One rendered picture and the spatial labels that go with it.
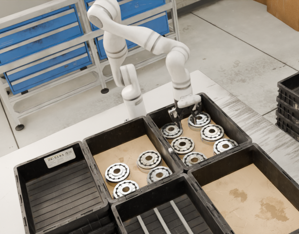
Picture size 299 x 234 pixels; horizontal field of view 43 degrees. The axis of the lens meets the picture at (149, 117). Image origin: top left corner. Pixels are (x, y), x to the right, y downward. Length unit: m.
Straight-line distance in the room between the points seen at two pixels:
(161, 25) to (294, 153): 2.15
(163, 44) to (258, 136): 0.75
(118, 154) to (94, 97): 1.93
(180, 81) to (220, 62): 2.37
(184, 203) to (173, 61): 0.53
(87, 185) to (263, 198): 0.69
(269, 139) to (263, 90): 1.52
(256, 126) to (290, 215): 0.63
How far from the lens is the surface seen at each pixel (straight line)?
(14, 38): 3.19
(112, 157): 1.69
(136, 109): 1.82
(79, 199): 1.58
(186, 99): 1.42
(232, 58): 3.80
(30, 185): 1.72
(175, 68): 1.35
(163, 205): 1.47
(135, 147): 1.70
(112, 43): 1.53
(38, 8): 3.17
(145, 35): 1.36
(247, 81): 3.47
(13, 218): 1.82
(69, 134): 2.10
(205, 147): 1.65
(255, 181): 1.52
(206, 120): 1.74
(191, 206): 1.45
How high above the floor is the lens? 1.98
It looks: 38 degrees down
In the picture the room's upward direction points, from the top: 12 degrees counter-clockwise
